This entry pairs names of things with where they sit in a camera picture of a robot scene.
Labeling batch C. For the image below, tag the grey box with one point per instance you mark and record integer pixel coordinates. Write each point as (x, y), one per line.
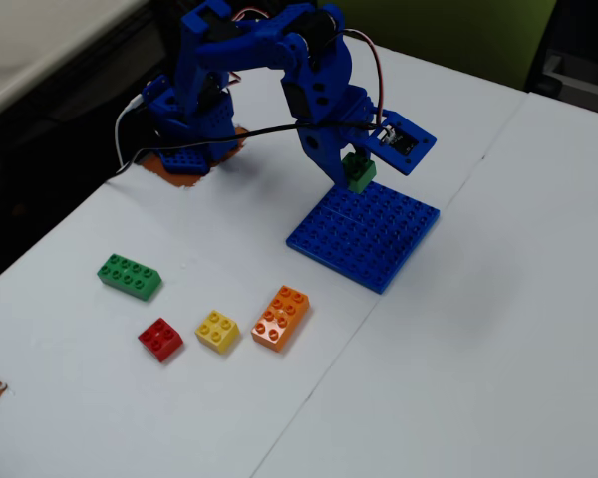
(583, 84)

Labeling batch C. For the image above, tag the orange 2x4 block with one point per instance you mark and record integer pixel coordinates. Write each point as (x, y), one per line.
(280, 318)

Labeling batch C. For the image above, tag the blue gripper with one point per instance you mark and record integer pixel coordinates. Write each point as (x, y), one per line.
(323, 149)

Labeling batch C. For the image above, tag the yellow 2x2 block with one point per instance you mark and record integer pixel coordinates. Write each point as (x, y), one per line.
(218, 332)

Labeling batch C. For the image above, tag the wrist camera in blue mount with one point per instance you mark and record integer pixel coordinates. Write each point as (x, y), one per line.
(406, 162)

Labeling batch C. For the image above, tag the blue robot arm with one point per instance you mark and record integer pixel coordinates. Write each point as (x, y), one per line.
(199, 99)

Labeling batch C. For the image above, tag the green 2x4 block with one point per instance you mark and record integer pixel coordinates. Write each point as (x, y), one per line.
(129, 278)

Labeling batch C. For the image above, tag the blue 8x8 baseplate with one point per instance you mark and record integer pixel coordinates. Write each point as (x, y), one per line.
(364, 239)

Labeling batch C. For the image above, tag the green chair back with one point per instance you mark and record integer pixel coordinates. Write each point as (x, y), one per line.
(453, 30)

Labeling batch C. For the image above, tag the white foam board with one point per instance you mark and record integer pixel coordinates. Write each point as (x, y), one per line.
(478, 348)
(229, 413)

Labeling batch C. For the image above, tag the red 2x2 block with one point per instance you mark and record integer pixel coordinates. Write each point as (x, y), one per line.
(160, 341)

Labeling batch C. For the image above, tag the green 2x2 block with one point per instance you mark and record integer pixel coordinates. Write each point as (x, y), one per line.
(363, 179)

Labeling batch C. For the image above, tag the white background table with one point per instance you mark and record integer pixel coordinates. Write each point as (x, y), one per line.
(30, 50)

